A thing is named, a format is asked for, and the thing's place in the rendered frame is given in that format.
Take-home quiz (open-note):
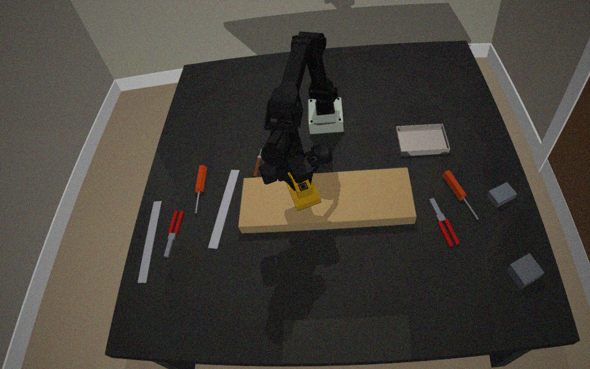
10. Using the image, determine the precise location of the tan panel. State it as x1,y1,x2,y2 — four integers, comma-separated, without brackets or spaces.
238,168,417,233

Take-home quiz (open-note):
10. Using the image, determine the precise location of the light grey flat strip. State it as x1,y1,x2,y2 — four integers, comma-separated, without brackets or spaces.
138,201,162,283
208,170,240,249

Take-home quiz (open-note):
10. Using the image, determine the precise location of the orange-handled awl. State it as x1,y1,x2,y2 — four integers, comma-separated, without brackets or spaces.
194,165,207,213
442,170,479,219

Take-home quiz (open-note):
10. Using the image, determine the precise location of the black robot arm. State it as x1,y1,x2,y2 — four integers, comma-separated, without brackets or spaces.
261,32,338,184

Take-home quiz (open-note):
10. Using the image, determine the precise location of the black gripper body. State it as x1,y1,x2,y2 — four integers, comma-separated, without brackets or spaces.
259,140,333,185

